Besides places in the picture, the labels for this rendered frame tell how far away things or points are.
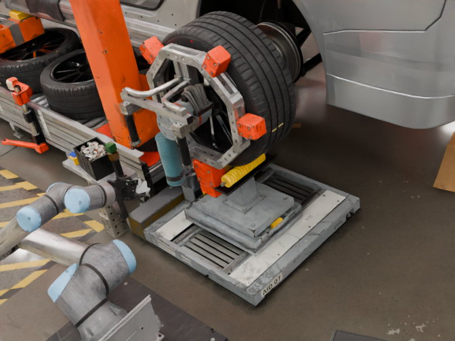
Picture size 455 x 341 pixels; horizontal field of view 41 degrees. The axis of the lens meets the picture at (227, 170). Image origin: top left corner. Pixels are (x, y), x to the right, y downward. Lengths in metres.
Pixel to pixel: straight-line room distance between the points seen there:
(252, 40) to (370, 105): 0.55
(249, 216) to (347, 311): 0.64
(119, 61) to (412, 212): 1.65
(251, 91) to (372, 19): 0.53
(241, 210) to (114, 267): 0.87
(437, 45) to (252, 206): 1.22
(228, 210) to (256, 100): 0.78
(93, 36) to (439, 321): 1.94
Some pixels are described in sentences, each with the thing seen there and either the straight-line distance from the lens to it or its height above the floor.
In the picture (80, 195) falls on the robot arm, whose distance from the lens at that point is 2.24.
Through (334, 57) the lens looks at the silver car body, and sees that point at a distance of 2.59.
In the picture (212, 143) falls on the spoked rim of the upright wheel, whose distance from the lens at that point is 2.83.
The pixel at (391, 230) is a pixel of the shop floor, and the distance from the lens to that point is 3.18.
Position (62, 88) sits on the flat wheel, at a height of 0.50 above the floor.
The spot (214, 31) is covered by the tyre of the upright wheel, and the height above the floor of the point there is 1.17.
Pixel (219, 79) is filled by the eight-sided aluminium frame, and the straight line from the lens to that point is 2.46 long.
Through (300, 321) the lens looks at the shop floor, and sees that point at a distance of 2.79.
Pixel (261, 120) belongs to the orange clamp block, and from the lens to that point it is 2.41.
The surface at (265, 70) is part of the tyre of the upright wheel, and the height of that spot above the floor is 1.02.
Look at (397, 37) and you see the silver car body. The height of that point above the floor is 1.13.
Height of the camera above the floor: 2.12
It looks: 35 degrees down
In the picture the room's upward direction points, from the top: 11 degrees counter-clockwise
